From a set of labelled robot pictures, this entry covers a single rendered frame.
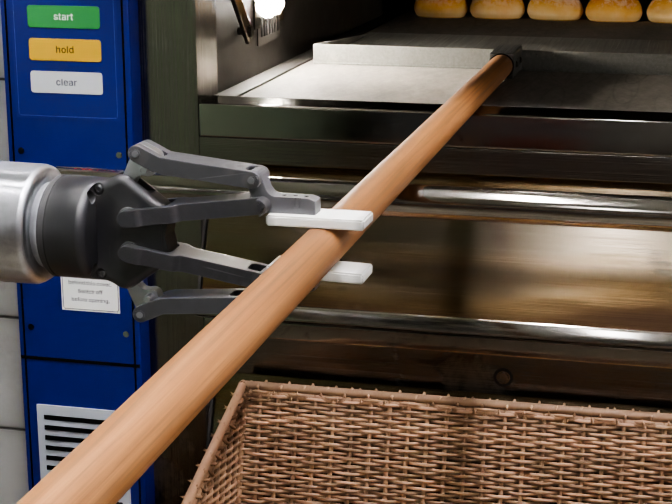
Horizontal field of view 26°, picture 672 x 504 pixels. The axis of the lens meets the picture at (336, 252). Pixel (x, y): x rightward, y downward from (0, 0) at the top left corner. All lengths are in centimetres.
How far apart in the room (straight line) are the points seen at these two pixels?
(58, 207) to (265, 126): 67
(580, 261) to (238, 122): 42
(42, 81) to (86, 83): 5
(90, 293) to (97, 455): 115
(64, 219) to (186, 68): 69
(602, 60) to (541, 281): 42
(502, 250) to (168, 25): 46
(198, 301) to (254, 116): 67
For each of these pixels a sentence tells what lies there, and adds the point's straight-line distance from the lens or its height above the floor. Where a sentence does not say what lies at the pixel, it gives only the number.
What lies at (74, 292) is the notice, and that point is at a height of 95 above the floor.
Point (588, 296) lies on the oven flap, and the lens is 166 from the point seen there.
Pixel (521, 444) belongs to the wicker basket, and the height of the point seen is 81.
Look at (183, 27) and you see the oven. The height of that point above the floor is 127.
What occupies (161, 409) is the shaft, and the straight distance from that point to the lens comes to 70.
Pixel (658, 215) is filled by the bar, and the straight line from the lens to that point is 126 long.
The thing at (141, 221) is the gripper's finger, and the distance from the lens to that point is 104.
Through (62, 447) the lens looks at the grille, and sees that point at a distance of 186.
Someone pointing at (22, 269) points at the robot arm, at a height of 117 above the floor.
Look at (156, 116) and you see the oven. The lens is 173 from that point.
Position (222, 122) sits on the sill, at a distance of 171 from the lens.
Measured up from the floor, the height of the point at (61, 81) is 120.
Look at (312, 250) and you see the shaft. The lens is 96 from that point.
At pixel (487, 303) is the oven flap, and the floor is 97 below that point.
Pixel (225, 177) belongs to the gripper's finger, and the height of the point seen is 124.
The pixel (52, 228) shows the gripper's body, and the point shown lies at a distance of 105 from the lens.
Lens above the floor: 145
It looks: 15 degrees down
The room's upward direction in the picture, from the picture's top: straight up
